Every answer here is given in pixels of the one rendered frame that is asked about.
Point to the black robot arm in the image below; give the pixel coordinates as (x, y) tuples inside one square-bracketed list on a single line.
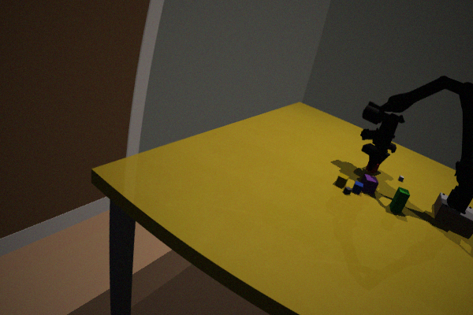
[(459, 198)]

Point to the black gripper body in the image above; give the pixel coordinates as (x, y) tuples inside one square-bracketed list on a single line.
[(382, 144)]

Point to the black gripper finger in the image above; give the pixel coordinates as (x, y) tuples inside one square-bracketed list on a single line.
[(384, 155), (373, 161)]

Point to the blue block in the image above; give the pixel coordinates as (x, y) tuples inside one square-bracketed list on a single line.
[(357, 187)]

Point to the purple block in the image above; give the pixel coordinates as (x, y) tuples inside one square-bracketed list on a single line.
[(370, 184)]

